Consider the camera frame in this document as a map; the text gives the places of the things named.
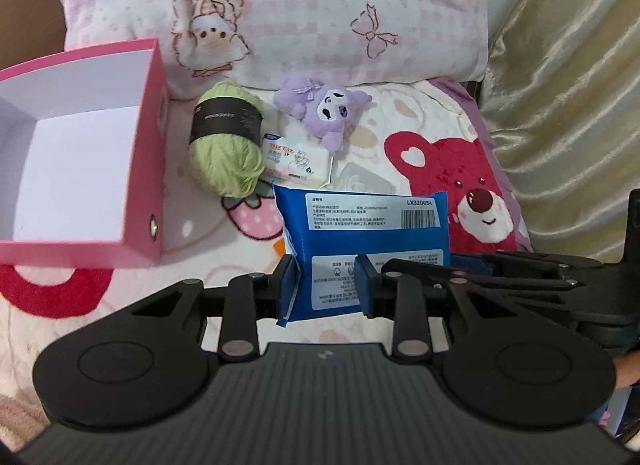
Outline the blue wipes packet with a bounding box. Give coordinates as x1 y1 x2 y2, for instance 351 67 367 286
272 185 450 326

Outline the green yarn ball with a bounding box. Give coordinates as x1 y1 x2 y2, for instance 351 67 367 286
189 81 265 198

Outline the pink cardboard box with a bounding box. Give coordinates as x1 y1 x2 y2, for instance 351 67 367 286
1 39 169 269

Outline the orange makeup sponge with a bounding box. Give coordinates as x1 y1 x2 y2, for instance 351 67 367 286
272 237 285 258

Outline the person's left hand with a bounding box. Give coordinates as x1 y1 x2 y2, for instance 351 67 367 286
613 351 640 390

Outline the white tissue pack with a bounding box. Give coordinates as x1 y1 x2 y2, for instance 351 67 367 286
262 133 333 188

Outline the purple plush toy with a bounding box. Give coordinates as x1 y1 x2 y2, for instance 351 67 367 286
272 75 372 155

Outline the pink checkered pillow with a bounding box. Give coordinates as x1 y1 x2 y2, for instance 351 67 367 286
61 0 488 100

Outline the brown cloud pillow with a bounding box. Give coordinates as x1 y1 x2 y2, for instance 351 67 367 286
0 0 66 68

